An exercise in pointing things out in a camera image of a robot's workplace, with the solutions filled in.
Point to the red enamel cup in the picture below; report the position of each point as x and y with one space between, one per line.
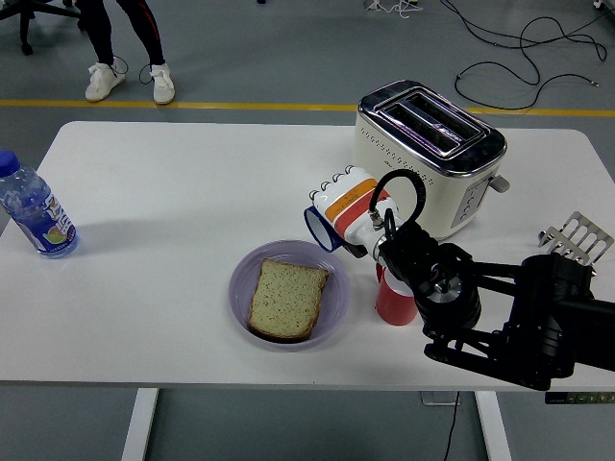
394 307

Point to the lilac plate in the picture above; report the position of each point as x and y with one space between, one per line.
238 290

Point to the cream chrome toaster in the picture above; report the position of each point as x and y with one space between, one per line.
384 149

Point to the person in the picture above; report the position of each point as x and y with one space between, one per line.
103 81

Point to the blue enamel cup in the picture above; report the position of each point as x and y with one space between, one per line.
318 232

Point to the bread slice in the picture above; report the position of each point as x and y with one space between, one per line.
288 302

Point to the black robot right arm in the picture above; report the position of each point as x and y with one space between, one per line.
552 288

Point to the black office chair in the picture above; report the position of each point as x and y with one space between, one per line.
25 29

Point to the black desk control panel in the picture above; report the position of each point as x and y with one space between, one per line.
581 398

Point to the white table leg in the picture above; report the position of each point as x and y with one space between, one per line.
494 427
140 422

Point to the clear blue-capped drink bottle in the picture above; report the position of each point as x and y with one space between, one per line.
38 211

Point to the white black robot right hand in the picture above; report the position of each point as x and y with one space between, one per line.
351 201

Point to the metal toast rack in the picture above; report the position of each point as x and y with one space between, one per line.
581 230

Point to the grey box under table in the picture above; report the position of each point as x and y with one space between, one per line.
435 398

